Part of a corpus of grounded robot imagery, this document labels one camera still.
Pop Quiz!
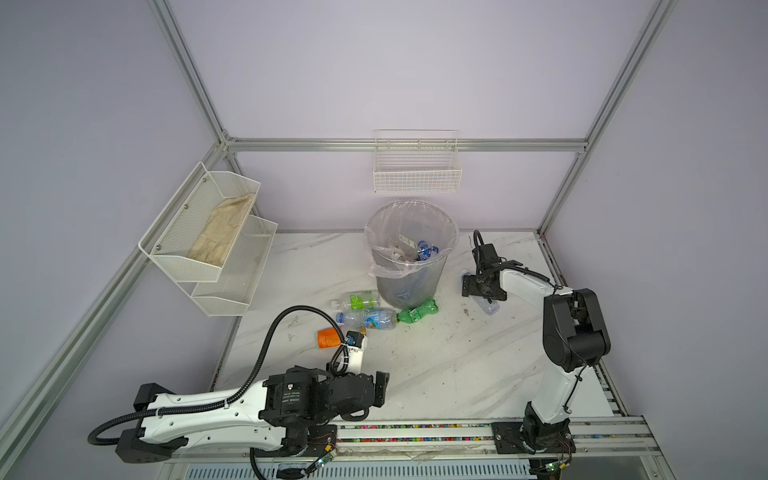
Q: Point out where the clear plastic bin liner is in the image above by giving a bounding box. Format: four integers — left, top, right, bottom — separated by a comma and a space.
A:
363, 200, 459, 279

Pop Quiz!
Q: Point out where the orange label bottle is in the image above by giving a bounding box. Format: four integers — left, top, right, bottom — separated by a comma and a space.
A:
316, 328, 344, 349

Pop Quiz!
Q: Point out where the white mesh shelf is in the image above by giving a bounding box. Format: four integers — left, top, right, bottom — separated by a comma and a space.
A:
138, 163, 261, 283
191, 215, 278, 317

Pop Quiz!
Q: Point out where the white mesh lower shelf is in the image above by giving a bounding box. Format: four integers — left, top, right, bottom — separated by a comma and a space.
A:
191, 215, 278, 317

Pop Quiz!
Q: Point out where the aluminium front rail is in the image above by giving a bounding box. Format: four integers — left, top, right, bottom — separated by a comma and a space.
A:
168, 416, 662, 463

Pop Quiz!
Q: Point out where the clear bottle green label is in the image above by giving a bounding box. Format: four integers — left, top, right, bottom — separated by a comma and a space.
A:
330, 290, 381, 311

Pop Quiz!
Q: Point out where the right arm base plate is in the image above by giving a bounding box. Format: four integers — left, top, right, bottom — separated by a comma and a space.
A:
491, 401, 575, 455

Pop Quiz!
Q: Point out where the white wire wall basket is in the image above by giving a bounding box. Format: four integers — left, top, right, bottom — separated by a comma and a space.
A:
373, 129, 463, 195

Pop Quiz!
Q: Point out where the blue label bottle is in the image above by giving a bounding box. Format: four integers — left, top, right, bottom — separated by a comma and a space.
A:
417, 241, 440, 261

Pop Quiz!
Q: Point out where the tall clear purple-label bottle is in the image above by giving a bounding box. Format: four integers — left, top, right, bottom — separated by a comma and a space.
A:
461, 270, 500, 316

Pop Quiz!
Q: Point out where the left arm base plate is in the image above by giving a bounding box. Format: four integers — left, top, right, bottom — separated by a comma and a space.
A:
282, 424, 338, 457

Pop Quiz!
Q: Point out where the crushed green bottle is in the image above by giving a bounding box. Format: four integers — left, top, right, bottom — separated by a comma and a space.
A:
397, 298, 439, 325

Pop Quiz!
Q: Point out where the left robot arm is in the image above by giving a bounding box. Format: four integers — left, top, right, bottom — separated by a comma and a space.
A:
116, 331, 389, 464

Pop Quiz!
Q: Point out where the beige cloth in shelf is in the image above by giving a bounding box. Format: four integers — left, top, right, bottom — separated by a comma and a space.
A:
188, 194, 255, 267

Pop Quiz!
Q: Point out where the white mesh upper shelf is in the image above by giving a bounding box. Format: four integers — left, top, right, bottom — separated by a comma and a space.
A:
138, 163, 261, 283

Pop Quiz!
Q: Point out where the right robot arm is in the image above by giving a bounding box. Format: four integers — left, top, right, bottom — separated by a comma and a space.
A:
462, 231, 611, 453

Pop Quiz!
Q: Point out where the grey mesh waste bin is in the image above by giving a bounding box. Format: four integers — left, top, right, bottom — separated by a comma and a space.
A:
364, 200, 459, 310

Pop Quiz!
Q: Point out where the clear bottle light-blue label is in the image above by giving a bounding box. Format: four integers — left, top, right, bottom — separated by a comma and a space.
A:
335, 308, 397, 330

